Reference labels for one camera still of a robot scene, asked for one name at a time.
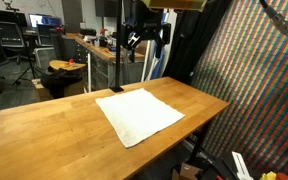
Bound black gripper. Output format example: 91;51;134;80
121;0;171;50

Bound white square towel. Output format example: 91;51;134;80
95;88;185;148

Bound blue foam board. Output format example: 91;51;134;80
147;10;169;80

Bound black curtain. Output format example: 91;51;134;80
163;0;233;84

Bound grey drawer workbench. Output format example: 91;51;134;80
75;37;145;91

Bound round wooden side table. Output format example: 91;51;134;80
49;60;85;71

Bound black bag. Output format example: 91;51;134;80
40;69;82;99

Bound computer monitor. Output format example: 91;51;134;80
29;14;62;28

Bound black tripod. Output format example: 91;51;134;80
12;33;41;86

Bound colourful woven backdrop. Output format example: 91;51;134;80
192;0;288;174

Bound black office chair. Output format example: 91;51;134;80
0;21;27;64

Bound black table leg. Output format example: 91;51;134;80
188;122;211;163

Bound cardboard box on floor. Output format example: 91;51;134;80
171;163;201;180

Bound white power strip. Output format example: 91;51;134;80
232;152;254;180

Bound black vertical camera pole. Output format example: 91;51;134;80
111;0;123;93

